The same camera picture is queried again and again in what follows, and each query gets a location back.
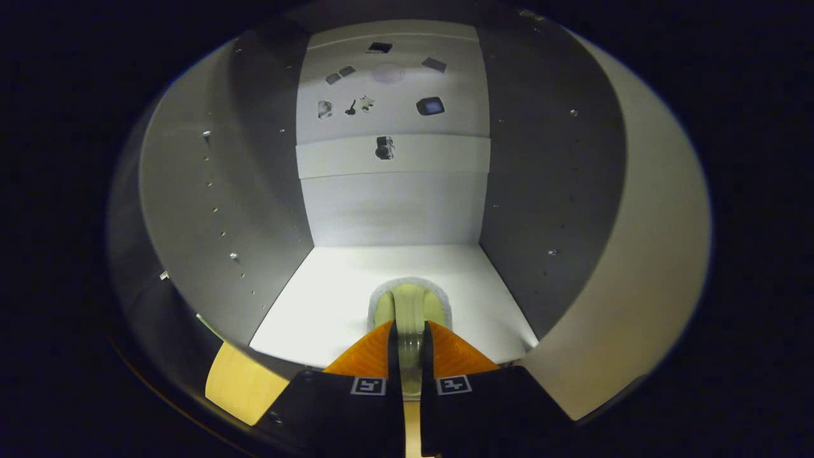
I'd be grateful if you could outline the white cabinet shelf board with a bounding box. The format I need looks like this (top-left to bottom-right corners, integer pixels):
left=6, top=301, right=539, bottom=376
left=249, top=245, right=540, bottom=370

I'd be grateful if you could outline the grey cabinet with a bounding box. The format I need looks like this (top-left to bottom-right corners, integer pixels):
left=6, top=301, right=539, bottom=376
left=108, top=16, right=627, bottom=376

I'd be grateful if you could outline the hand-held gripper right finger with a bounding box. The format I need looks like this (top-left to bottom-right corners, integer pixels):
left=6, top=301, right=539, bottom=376
left=420, top=320, right=576, bottom=458

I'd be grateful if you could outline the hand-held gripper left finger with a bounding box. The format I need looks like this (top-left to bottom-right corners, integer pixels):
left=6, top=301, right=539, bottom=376
left=254, top=320, right=406, bottom=458

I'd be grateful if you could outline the pale green cup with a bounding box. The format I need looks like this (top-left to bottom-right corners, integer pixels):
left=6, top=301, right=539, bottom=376
left=368, top=277, right=453, bottom=396

